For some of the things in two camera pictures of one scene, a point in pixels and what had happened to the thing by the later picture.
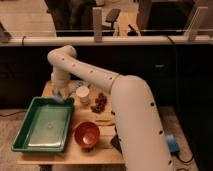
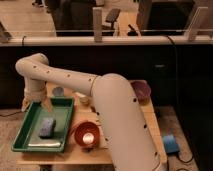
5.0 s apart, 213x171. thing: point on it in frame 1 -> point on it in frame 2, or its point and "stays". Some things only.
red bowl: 86,133 stays
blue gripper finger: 71,89 -> 47,102
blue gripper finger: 56,92 -> 25,104
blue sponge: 58,99 -> 47,127
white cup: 82,92 stays
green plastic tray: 45,126 stays
